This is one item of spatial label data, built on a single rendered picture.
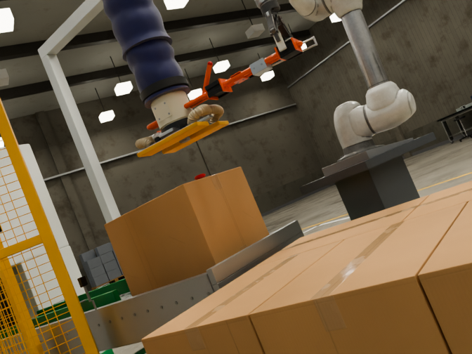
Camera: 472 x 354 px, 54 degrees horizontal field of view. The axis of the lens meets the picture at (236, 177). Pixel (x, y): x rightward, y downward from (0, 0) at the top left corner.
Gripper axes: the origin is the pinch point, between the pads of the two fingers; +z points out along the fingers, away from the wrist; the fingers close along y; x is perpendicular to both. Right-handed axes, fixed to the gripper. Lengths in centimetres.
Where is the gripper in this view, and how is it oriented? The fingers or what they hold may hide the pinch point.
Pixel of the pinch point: (288, 49)
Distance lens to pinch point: 194.7
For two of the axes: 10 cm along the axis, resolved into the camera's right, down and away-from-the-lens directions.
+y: -4.3, 1.2, -8.9
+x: 8.2, -3.7, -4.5
